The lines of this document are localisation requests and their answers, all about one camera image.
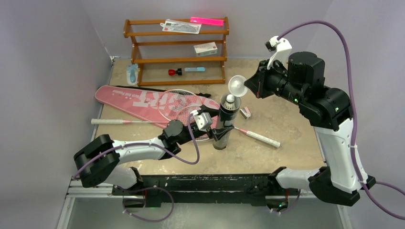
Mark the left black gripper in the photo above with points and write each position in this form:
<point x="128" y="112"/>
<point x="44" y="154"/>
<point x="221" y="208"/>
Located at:
<point x="216" y="133"/>

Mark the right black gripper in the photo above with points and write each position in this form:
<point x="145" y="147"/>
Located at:
<point x="262" y="83"/>

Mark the black shuttlecock tube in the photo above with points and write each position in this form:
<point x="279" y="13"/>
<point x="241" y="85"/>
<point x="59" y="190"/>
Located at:
<point x="220" y="145"/>

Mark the pink badminton racket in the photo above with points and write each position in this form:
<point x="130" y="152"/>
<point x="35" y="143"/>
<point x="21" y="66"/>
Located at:
<point x="182" y="115"/>
<point x="126" y="121"/>

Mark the pink racket cover bag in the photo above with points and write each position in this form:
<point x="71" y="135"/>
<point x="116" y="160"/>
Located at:
<point x="133" y="98"/>

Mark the white feather shuttlecock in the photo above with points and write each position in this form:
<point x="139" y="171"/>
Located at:
<point x="230" y="102"/>

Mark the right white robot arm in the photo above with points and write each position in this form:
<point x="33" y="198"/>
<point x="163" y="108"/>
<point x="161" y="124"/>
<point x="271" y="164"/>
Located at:
<point x="330" y="113"/>

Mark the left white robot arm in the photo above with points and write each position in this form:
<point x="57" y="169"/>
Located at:
<point x="101" y="160"/>

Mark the white pink small clip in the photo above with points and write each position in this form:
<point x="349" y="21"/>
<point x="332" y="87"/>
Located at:
<point x="245" y="112"/>

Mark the white red small box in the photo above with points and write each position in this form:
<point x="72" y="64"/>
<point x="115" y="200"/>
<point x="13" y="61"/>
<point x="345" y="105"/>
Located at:
<point x="205" y="49"/>

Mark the light blue glue stick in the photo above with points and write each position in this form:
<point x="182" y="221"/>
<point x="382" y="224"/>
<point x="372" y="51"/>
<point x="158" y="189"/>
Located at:
<point x="194" y="69"/>

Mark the pink flat ruler package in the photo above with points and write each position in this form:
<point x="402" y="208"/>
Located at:
<point x="207" y="21"/>

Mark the wooden three-tier shelf rack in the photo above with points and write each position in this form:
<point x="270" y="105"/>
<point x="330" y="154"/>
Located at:
<point x="136" y="56"/>

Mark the clear plastic blister package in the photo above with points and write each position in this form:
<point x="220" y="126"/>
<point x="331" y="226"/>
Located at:
<point x="180" y="27"/>

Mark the light blue packaged item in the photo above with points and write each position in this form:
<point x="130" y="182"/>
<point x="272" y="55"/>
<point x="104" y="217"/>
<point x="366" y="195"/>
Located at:
<point x="132" y="74"/>

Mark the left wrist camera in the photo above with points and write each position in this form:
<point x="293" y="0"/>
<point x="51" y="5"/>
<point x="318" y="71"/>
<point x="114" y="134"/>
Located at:
<point x="202" y="119"/>

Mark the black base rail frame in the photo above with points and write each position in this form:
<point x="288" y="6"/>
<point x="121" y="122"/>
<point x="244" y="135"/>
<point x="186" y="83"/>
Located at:
<point x="254" y="189"/>

